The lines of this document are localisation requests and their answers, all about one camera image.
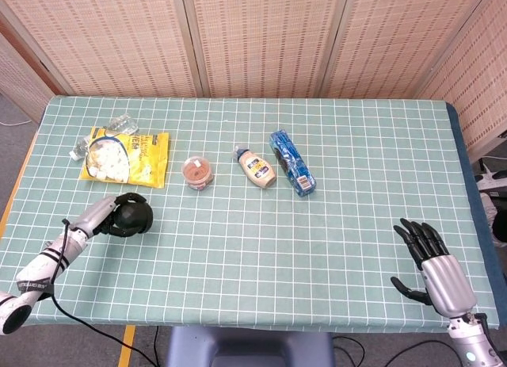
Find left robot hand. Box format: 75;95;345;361
67;192;148;239

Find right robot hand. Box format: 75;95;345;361
390;218;478;319

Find dark green round bowl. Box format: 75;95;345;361
114;200;154;235

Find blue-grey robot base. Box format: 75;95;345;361
164;326;336;367

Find yellow snack bag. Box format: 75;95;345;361
78;125;170;189

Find table with blue edge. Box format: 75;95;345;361
445;101;507;324

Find clear plastic water bottle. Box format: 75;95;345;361
70;112;139;161

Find clear jar orange contents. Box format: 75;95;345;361
181;155;215;192

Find yellow floor tape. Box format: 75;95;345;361
117;325;137;367

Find woven folding screen panel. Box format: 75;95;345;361
0;17;55;124
320;0;496;101
414;0;507;164
0;0;207;99
180;0;352;100

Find green checked tablecloth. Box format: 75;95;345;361
0;95;501;331

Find cream mayonnaise squeeze bottle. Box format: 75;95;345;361
232;144;277;189

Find blue cookie box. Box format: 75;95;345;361
269;129;318;197

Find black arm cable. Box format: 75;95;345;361
50;218;159;367

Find black floor cable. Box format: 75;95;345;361
331;334;453;367

